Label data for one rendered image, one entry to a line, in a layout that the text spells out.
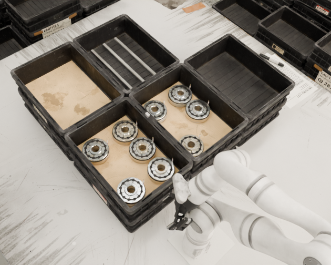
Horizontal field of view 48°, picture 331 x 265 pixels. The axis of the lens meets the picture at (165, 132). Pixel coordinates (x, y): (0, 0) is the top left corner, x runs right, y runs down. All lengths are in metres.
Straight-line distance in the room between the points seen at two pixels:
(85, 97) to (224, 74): 0.64
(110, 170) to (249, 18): 1.90
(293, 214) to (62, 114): 1.03
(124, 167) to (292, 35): 1.73
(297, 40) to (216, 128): 1.34
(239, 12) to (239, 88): 1.38
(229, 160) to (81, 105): 0.84
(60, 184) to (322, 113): 1.25
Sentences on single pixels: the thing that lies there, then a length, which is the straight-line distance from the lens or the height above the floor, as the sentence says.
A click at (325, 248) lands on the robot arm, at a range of 0.89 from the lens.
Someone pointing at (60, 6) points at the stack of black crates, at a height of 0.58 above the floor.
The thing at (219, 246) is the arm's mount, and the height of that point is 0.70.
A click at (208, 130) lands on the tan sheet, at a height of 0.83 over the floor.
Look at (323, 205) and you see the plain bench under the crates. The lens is 1.69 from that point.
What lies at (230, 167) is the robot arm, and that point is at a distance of 0.96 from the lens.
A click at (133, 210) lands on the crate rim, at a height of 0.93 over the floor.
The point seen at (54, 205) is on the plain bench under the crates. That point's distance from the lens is 1.56.
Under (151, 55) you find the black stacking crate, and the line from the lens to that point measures 1.80.
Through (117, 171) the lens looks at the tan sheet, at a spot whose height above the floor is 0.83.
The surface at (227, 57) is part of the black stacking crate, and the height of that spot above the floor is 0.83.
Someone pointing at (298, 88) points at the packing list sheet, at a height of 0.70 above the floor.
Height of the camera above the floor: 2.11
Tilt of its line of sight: 56 degrees down
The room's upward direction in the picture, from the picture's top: 6 degrees clockwise
